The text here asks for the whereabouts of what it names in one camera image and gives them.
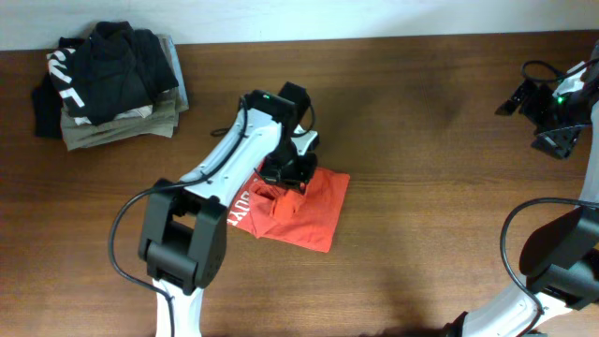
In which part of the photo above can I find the orange red t-shirt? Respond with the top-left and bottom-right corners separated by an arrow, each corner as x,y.
226,168 -> 350,253

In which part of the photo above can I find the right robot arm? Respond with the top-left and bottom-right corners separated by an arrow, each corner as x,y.
439,51 -> 598,337

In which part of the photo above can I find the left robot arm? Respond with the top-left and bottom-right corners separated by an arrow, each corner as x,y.
138,82 -> 318,336

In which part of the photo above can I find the khaki folded garment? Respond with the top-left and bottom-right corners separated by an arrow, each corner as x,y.
60,34 -> 181,151

